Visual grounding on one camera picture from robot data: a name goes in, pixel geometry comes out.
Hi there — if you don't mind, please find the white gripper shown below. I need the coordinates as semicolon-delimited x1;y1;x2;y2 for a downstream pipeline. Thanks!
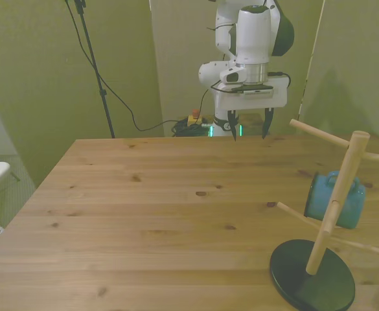
214;75;290;143

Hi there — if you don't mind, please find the blue enamel mug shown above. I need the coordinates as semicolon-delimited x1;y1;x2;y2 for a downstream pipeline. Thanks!
303;170;367;229

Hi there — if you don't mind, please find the wooden mug tree black base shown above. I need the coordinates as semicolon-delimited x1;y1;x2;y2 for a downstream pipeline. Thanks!
269;119;379;311

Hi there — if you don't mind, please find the yellow emergency stop box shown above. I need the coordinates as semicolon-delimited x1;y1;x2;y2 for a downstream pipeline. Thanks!
187;109;203;126

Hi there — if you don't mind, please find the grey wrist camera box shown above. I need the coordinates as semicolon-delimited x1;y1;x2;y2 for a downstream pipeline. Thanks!
229;83;276;98

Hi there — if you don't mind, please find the coiled black cable bundle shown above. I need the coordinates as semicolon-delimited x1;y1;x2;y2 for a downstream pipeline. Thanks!
171;119;213;137

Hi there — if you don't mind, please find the black camera cable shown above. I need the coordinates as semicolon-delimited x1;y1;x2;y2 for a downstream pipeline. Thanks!
64;0;180;132

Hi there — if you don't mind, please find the black camera stand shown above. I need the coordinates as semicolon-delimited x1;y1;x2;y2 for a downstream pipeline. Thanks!
64;0;116;139

